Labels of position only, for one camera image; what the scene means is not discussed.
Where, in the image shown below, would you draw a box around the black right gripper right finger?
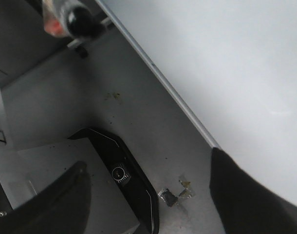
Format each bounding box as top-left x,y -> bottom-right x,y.
209,148 -> 297,234

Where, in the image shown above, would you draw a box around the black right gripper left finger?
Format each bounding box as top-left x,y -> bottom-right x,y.
0,161 -> 92,234

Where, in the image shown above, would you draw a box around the black whiteboard marker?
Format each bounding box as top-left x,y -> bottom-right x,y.
41,0 -> 96,39

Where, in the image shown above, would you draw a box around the white whiteboard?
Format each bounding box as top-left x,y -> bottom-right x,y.
98,0 -> 297,206

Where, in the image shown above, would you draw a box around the torn tape pieces on floor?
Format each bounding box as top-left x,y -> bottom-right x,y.
158,179 -> 195,207

